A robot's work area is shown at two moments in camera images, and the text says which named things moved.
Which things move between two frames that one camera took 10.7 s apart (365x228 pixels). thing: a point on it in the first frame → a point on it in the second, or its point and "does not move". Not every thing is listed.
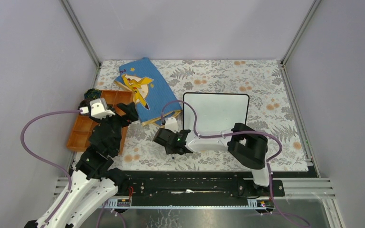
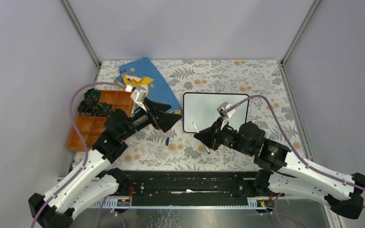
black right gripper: x=168 y=151 → x=209 y=137
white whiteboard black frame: x=215 y=111 does not move
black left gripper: x=130 y=109 → x=165 y=120
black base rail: x=200 y=185 does not move
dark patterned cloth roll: x=92 y=93 does not move
